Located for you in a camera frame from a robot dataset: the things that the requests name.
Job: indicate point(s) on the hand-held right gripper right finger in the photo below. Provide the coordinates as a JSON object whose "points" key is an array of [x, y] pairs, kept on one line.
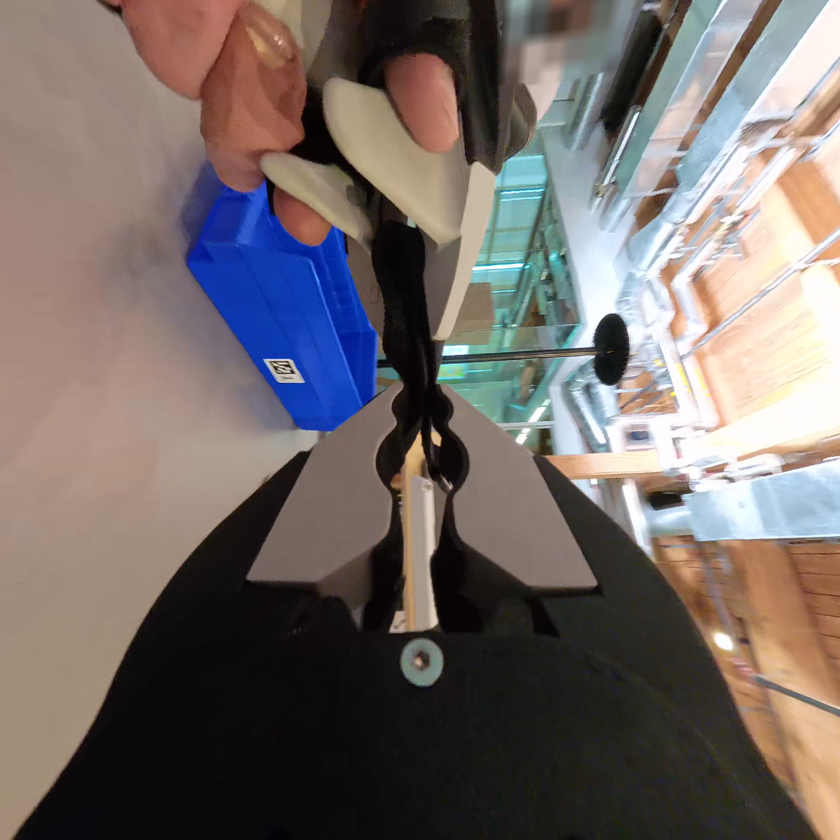
{"points": [[525, 525]]}

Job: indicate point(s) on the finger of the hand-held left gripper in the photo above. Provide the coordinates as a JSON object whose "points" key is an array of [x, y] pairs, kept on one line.
{"points": [[440, 197], [322, 197]]}

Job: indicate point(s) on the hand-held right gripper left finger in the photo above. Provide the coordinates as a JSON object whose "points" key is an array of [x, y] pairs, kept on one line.
{"points": [[328, 525]]}

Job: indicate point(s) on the large blue bin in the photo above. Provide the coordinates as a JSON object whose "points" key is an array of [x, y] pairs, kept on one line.
{"points": [[289, 315]]}

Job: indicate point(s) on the person's left hand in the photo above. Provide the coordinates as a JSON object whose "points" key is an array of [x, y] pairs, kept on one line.
{"points": [[236, 92]]}

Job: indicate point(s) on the wooden ceiling beam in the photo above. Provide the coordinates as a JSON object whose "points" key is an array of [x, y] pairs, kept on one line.
{"points": [[604, 465]]}

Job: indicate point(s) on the cardboard panel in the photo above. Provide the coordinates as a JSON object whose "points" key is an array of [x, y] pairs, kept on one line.
{"points": [[473, 315]]}

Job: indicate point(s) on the large silver ceiling duct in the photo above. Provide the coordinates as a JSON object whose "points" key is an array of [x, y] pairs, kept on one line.
{"points": [[775, 505]]}

